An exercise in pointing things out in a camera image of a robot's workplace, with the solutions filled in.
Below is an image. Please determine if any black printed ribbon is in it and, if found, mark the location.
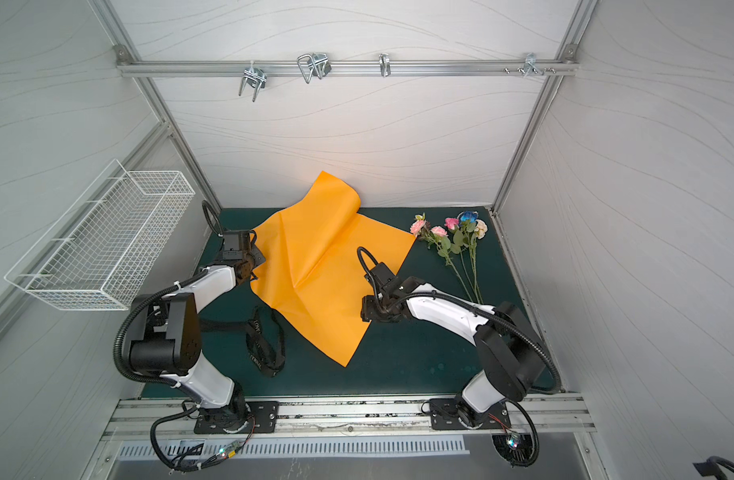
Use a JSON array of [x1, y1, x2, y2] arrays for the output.
[[199, 307, 286, 378]]

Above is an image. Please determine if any metal ring clamp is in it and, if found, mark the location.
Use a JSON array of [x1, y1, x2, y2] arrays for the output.
[[378, 53, 391, 78]]

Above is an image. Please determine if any light pink fake rose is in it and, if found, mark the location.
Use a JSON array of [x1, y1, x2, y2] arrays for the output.
[[410, 214, 476, 302]]

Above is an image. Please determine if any metal hook clamp left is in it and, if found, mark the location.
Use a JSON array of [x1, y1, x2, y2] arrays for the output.
[[238, 64, 267, 102]]

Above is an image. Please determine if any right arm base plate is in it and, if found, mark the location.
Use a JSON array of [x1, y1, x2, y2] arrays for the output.
[[421, 397, 511, 431]]

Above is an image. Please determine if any metal hook clamp middle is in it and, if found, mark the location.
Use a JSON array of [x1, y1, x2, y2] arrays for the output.
[[296, 52, 332, 84]]

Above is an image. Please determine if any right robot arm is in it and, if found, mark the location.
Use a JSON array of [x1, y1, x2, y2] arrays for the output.
[[360, 262, 561, 429]]

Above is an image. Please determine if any metal bracket clamp right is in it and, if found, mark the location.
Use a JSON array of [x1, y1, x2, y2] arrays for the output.
[[503, 53, 556, 77]]

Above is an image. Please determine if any aluminium crossbar rail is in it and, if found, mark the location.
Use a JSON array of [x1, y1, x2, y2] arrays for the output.
[[117, 57, 580, 78]]

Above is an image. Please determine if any orange wrapping paper sheet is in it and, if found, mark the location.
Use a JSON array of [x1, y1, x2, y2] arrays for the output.
[[251, 172, 415, 366]]

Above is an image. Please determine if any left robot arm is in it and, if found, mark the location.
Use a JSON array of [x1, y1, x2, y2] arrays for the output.
[[113, 230, 284, 433]]

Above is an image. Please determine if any aluminium front rail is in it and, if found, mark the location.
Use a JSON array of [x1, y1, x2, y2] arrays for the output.
[[101, 393, 596, 441]]

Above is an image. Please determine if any magenta fake rose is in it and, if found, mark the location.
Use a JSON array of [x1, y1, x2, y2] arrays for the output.
[[444, 217, 466, 248]]

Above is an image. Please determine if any metal hook clamp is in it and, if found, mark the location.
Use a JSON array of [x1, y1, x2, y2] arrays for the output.
[[238, 64, 267, 102], [296, 52, 332, 84]]

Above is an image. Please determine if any white wire basket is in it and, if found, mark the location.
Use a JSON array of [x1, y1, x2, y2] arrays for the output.
[[4, 160, 195, 311]]

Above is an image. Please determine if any white slotted cable duct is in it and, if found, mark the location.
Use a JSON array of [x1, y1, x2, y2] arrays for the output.
[[117, 435, 470, 461]]

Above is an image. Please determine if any left black cable conduit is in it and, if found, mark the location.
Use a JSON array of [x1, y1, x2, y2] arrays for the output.
[[146, 409, 257, 473]]

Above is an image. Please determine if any blue fake flower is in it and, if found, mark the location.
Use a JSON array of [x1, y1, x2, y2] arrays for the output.
[[457, 211, 488, 303]]

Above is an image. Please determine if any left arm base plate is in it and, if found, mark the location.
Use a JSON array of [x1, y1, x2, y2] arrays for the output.
[[194, 401, 280, 435]]

